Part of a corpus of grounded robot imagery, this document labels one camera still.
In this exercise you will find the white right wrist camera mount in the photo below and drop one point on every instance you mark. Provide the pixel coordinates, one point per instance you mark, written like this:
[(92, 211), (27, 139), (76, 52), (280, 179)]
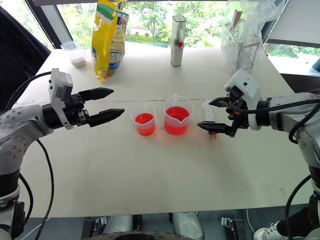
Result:
[(247, 85)]

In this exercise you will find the black window frame post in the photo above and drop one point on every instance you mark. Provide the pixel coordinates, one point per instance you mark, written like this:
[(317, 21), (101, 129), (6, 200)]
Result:
[(47, 22)]

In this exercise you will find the silver rounded robot leg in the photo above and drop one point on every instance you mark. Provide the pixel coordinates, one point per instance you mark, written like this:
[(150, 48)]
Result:
[(117, 225), (186, 225)]

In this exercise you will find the small beaker red liquid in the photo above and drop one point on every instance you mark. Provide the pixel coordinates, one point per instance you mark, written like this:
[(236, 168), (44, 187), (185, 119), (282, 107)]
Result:
[(144, 122)]

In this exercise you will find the white sneaker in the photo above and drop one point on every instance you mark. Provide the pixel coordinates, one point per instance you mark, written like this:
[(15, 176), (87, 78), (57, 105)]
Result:
[(266, 232)]

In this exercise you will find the clear cup with white powder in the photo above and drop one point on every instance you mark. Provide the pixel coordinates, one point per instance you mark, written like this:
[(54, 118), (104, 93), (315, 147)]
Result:
[(77, 60)]

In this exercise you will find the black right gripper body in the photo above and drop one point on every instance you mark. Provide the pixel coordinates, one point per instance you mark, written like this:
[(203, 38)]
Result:
[(236, 111)]

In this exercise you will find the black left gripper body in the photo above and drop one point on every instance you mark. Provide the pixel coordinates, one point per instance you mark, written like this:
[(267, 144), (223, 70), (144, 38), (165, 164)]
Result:
[(75, 110)]

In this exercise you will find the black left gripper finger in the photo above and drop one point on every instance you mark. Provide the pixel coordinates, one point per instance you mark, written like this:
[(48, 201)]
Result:
[(98, 93), (107, 115)]

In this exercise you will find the large beaker red liquid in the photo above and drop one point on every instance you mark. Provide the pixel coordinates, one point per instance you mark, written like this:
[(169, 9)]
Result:
[(177, 120)]

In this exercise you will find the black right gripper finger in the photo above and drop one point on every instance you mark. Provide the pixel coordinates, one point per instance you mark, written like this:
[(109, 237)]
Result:
[(215, 126), (220, 102)]

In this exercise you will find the dark fabric chair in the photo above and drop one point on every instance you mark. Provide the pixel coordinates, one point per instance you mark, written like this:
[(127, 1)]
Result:
[(17, 55)]

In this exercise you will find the yellow snack bag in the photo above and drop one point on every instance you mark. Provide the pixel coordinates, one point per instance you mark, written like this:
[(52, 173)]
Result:
[(107, 42)]

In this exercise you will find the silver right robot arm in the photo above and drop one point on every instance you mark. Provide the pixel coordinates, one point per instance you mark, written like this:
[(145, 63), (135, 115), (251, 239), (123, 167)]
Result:
[(285, 118)]

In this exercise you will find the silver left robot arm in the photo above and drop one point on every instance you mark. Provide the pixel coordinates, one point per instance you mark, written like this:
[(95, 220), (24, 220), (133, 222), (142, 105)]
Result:
[(20, 122)]

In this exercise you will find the black trouser leg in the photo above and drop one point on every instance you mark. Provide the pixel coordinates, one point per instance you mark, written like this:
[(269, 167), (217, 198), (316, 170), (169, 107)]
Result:
[(295, 222)]

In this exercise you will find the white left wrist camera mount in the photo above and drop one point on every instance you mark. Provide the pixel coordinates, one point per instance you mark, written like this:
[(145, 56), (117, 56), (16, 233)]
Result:
[(61, 85)]

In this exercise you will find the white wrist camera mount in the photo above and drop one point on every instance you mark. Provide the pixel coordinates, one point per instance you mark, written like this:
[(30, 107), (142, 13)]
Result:
[(247, 85), (61, 85)]

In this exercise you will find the clear plastic syringe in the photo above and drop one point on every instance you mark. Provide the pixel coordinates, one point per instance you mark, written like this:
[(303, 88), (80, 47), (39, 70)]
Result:
[(207, 112)]

